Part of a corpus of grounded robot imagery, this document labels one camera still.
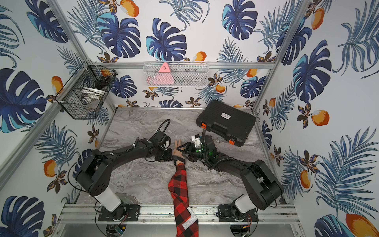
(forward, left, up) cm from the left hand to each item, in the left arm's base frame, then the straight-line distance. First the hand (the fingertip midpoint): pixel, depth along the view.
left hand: (172, 157), depth 88 cm
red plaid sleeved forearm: (-32, -11, -4) cm, 34 cm away
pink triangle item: (+39, +8, +29) cm, 49 cm away
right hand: (0, -4, +8) cm, 9 cm away
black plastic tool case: (+30, -35, +1) cm, 46 cm away
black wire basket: (+19, +49, +28) cm, 60 cm away
